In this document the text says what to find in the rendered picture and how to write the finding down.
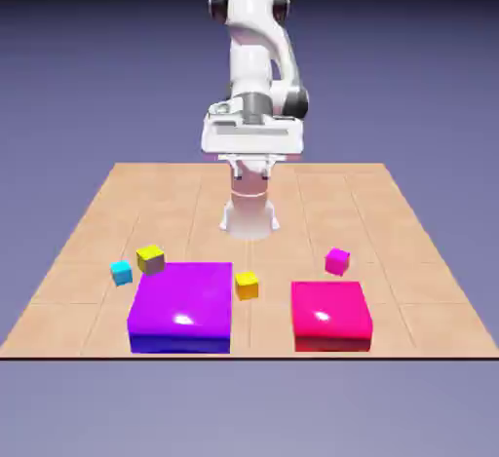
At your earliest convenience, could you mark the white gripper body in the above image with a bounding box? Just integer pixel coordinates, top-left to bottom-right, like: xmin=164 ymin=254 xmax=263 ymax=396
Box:
xmin=200 ymin=114 xmax=306 ymax=163

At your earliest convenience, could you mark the small yellow-orange cube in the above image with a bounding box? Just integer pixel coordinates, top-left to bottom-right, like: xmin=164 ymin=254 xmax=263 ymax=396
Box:
xmin=234 ymin=270 xmax=260 ymax=302

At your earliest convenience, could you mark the small magenta cube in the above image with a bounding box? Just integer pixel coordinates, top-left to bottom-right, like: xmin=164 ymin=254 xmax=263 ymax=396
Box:
xmin=324 ymin=247 xmax=351 ymax=278

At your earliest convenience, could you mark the small yellow cube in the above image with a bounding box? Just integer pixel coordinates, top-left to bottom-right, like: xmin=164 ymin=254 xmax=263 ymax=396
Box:
xmin=135 ymin=244 xmax=166 ymax=277

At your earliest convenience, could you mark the small cyan cube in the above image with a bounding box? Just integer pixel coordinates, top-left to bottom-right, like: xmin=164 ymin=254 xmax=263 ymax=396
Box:
xmin=109 ymin=259 xmax=134 ymax=287

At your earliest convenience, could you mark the large purple box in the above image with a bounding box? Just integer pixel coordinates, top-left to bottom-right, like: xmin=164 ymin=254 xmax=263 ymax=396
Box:
xmin=126 ymin=261 xmax=234 ymax=356

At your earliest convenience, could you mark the large pink box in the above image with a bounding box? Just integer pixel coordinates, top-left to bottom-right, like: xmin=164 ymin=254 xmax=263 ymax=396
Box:
xmin=290 ymin=280 xmax=374 ymax=354

